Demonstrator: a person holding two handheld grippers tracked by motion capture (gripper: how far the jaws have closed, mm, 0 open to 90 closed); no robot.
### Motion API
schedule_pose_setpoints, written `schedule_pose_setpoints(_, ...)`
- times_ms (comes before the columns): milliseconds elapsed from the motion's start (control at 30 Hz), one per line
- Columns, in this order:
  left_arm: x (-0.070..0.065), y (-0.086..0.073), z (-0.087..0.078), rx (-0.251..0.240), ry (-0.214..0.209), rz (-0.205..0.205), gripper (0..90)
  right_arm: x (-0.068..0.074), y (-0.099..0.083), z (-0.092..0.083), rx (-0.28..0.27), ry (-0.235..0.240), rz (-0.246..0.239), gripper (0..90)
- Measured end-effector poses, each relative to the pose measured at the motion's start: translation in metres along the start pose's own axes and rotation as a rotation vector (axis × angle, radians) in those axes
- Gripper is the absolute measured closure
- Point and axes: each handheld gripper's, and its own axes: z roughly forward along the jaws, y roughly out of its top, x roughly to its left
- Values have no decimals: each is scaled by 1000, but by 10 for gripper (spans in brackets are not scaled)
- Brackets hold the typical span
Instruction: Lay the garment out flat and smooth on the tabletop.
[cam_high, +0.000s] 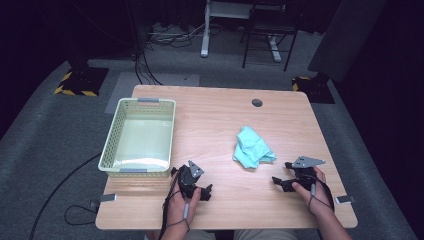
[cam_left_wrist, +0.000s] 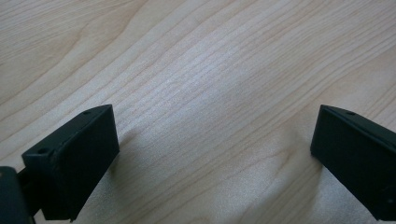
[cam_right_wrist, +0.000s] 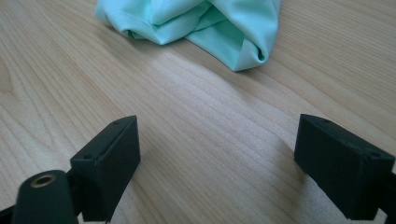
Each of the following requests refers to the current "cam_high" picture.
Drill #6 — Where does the black yellow striped stand base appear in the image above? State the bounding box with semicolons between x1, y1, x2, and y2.
291;75;336;105
53;66;110;98

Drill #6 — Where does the person's left hand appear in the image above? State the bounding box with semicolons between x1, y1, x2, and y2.
165;181;202;231

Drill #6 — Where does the small plug with looped cable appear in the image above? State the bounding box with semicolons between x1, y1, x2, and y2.
63;198;101;227

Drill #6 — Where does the grey floor mat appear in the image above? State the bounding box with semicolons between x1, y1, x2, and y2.
104;71;201;115

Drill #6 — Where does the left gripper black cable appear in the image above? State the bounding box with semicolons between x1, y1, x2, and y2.
158;173;192;240

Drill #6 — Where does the white desk frame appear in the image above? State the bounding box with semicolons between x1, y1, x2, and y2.
199;0;283;64

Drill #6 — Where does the person's right hand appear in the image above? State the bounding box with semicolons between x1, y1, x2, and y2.
291;166;334;217

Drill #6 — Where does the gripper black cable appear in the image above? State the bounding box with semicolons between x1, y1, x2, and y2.
158;173;192;240
307;173;336;214

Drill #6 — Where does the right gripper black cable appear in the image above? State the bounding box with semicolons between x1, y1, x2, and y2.
307;173;336;214

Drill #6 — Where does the dark grey panel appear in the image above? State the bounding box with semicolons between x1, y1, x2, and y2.
307;0;390;84

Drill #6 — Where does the long black floor cable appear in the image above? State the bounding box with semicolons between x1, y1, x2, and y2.
29;152;103;240

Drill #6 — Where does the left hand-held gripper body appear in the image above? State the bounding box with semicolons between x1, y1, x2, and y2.
178;160;205;200

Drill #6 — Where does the pale green plastic basket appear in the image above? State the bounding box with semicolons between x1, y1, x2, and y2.
97;97;177;178

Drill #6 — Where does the black metal chair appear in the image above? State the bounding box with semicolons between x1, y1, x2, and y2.
240;0;302;73

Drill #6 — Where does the teal t-shirt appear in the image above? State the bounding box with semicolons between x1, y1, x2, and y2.
232;125;278;170

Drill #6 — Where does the bundle of black cables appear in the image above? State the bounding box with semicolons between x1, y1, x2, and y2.
133;22;209;86

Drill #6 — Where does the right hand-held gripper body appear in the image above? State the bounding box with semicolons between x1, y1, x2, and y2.
291;155;327;188

